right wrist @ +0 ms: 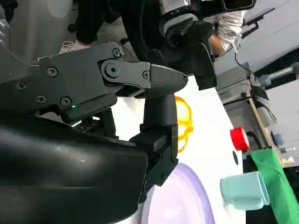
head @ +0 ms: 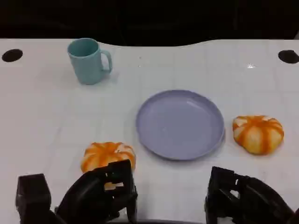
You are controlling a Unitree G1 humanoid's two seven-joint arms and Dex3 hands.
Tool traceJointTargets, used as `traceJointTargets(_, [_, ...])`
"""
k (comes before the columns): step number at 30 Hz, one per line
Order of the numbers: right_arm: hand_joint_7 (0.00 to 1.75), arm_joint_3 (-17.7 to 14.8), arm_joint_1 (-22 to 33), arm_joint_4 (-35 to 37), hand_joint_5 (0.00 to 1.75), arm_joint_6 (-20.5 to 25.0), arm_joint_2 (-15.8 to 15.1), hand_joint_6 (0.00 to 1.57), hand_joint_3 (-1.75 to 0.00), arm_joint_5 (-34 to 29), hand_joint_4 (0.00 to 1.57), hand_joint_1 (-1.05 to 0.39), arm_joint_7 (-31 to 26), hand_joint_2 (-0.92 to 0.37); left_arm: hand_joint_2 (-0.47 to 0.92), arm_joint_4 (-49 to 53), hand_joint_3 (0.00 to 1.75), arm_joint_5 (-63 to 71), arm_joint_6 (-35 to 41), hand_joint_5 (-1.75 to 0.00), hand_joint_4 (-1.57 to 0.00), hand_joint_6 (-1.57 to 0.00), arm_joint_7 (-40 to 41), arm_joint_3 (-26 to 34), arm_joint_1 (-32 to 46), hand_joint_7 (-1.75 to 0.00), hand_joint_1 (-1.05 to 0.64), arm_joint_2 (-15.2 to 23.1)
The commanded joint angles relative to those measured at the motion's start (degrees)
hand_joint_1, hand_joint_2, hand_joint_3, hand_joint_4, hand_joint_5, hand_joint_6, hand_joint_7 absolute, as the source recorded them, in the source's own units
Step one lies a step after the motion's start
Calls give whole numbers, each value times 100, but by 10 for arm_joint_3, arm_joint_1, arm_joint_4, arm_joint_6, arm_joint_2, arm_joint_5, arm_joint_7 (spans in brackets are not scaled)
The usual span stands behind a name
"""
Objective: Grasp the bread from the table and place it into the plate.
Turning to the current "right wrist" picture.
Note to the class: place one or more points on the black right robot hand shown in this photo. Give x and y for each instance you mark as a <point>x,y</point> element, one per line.
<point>70,163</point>

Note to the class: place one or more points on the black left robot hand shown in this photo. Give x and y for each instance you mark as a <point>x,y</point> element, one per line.
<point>203,58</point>

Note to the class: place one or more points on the orange toy bread roll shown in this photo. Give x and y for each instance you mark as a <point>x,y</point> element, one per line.
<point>185,112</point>

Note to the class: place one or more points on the person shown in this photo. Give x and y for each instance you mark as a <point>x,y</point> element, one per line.
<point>93,21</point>
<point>229,28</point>

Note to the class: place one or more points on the gray cabinet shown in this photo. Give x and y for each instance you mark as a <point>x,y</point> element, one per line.
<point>233,84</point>

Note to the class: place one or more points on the wooden stick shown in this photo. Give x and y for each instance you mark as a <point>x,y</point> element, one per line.
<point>259,119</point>

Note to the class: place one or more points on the red tape roll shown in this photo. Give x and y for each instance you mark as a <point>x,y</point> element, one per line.
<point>239,138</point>

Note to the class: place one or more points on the black table grommet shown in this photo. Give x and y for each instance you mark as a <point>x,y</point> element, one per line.
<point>235,156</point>

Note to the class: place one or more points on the lilac plate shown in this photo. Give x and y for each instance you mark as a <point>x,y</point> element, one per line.
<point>182,198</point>

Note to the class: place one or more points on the pale green mug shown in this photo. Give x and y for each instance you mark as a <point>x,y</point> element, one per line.
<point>243,186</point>

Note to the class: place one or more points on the green cloth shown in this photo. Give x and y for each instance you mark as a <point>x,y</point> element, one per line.
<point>273,177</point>

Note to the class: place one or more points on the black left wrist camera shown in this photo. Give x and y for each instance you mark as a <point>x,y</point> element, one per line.
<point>238,4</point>

